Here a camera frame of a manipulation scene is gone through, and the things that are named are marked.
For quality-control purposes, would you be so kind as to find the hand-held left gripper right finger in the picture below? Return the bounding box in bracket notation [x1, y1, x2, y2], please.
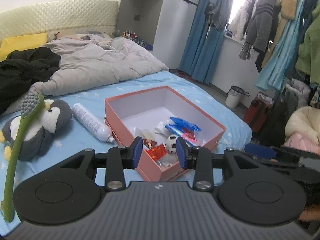
[176, 137, 261, 192]

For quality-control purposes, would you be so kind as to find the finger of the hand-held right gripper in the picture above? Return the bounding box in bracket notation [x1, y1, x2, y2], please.
[244, 143, 274, 159]

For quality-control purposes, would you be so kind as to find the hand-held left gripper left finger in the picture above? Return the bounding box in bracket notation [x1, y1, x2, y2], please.
[58, 137, 143, 192]

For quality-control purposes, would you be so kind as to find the small panda plush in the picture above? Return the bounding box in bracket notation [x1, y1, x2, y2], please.
[166, 134, 179, 155]

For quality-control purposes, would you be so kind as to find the white fluffy keychain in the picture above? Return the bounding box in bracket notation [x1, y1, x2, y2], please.
[157, 159, 180, 172]

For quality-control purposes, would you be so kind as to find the red packet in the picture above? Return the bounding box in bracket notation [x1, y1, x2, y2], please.
[144, 140, 167, 160]

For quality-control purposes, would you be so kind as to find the clear bag of round pads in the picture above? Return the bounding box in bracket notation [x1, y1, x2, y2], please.
[134, 127, 157, 143]

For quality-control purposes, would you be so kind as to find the orange cardboard box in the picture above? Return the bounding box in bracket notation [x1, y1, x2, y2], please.
[104, 85, 227, 182]

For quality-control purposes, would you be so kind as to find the blue plastic packet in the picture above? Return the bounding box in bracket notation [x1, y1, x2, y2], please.
[165, 116, 202, 140]

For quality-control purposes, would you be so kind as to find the person's right hand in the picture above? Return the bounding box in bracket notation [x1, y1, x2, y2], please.
[297, 204, 320, 222]

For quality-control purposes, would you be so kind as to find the black suitcase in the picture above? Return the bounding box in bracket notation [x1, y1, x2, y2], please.
[257, 94, 290, 147]

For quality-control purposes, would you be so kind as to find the pink garment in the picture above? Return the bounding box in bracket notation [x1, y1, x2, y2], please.
[284, 132, 320, 154]

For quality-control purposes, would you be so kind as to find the red bag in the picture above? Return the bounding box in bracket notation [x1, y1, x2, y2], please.
[243, 92, 274, 133]

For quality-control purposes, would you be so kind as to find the cream fluffy coat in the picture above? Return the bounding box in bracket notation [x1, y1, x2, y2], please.
[284, 106, 320, 143]

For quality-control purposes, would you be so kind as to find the white trash bin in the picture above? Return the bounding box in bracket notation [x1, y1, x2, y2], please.
[225, 85, 250, 109]

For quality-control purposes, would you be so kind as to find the white spray bottle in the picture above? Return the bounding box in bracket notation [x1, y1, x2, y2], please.
[71, 102, 117, 144]

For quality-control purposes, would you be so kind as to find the blue tree print bedsheet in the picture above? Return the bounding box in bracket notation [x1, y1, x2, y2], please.
[0, 70, 253, 230]

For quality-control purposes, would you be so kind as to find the grey white garment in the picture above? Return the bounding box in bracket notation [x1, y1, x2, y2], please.
[285, 79, 312, 108]

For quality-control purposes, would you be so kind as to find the grey penguin plush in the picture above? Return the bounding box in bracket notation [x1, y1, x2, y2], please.
[0, 99, 73, 162]

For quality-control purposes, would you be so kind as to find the hanging light blue dress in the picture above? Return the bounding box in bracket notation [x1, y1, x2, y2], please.
[254, 0, 309, 93]

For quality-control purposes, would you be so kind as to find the light grey duvet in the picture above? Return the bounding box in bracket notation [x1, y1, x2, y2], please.
[7, 34, 170, 115]

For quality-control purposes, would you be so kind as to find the blue curtain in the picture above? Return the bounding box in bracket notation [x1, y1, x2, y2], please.
[178, 0, 227, 85]

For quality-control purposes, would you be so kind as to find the green fleece garment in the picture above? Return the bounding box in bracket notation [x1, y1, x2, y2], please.
[295, 12, 320, 79]

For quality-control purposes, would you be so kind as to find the row of small bottles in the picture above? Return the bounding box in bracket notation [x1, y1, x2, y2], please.
[122, 30, 140, 40]

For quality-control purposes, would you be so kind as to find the grey built-in cabinet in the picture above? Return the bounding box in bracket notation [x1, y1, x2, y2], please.
[116, 0, 200, 70]

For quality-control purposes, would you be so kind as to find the hanging white jacket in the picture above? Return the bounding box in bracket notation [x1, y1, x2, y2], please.
[228, 4, 250, 42]

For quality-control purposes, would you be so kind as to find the hanging grey striped sweater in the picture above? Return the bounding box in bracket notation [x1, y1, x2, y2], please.
[239, 0, 279, 61]

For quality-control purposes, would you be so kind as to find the black jacket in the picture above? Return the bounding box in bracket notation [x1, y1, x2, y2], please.
[0, 47, 62, 115]

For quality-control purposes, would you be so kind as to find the hanging beige garment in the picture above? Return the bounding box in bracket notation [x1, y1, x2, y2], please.
[279, 0, 302, 20]

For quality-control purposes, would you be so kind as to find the cream quilted headboard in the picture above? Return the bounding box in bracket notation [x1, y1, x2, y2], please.
[0, 0, 119, 43]

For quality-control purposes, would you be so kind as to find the yellow pillow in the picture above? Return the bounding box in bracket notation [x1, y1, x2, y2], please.
[0, 32, 48, 62]

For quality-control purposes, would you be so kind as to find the green long-handled bath brush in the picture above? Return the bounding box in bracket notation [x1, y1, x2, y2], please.
[1, 93, 45, 223]

